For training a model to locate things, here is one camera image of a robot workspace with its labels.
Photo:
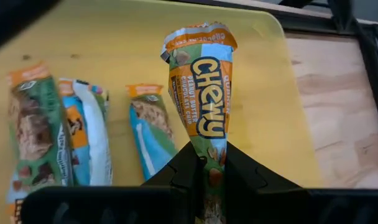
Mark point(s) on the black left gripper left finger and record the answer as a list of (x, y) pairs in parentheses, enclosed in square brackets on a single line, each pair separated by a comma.
[(186, 174)]

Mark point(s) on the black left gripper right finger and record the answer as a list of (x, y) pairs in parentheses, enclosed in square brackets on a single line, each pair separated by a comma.
[(242, 180)]

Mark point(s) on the orange-ended Chewy granola bar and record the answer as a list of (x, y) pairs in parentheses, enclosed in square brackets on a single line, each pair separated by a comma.
[(148, 124), (92, 140), (204, 93)]

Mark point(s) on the green granola bar wrapper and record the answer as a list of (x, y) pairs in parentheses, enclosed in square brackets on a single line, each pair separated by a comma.
[(36, 130)]

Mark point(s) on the yellow translucent plastic bin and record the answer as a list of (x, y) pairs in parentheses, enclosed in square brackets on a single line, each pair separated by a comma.
[(120, 46)]

